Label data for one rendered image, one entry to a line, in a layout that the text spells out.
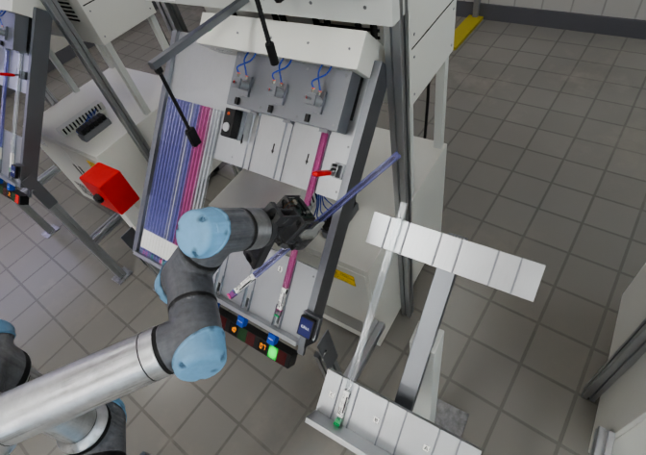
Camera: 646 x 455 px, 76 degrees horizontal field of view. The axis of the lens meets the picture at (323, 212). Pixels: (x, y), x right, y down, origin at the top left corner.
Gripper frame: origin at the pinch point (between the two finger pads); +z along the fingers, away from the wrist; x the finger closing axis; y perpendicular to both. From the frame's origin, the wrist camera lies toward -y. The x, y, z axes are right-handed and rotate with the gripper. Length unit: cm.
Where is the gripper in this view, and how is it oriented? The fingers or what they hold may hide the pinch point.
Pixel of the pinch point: (310, 228)
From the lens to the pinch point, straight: 92.4
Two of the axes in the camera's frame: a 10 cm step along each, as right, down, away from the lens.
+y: 6.4, -6.5, -4.1
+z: 5.2, -0.2, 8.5
